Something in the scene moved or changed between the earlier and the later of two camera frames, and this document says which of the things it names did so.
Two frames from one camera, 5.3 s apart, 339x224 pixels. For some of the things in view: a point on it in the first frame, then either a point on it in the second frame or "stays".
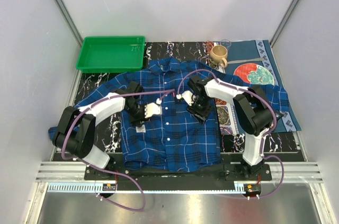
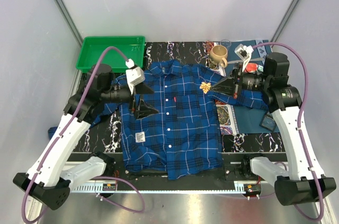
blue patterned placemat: [254, 61] stays
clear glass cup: [225, 43] stays
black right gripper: [201, 116] → [229, 86]
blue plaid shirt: [158, 134] stays
